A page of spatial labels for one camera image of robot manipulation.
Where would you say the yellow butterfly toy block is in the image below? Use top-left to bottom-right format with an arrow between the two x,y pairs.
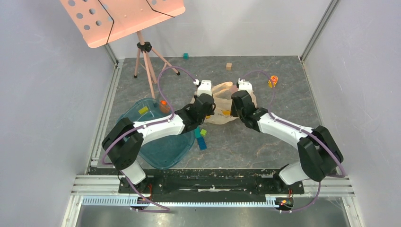
268,75 -> 279,88

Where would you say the pink music stand desk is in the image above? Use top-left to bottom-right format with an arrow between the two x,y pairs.
60,0 -> 185,48

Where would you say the teal plastic tray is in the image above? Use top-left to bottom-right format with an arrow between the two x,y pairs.
119,98 -> 195,170

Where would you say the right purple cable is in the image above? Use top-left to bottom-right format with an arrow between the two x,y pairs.
243,70 -> 346,214

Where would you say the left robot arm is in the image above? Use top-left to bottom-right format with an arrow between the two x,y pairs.
102,94 -> 215,193

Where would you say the blue lego brick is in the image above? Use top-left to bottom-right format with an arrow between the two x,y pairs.
196,137 -> 207,150

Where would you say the lime green cube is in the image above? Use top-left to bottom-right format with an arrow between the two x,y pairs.
200,129 -> 207,137

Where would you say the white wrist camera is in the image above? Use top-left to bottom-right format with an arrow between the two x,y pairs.
193,79 -> 212,98
237,79 -> 253,94

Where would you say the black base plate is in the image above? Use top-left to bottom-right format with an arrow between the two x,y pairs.
135,169 -> 305,202

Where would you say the yellow green block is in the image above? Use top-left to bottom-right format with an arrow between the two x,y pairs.
138,106 -> 149,115

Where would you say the translucent cream plastic bag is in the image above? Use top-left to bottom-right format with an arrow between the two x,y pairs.
201,80 -> 238,125

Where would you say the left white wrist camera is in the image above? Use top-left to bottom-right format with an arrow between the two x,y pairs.
193,79 -> 212,98

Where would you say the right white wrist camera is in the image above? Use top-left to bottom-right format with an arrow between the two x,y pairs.
237,79 -> 253,94

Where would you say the orange curved toy block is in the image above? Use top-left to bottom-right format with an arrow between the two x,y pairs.
159,100 -> 171,115

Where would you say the teal long block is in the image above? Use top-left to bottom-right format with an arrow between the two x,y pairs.
194,126 -> 202,138

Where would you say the aluminium frame rail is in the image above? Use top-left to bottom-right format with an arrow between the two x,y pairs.
62,175 -> 365,227

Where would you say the small wooden cube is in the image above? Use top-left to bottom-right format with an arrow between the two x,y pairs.
226,62 -> 232,70

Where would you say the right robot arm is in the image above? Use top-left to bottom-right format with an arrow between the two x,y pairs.
231,90 -> 344,193

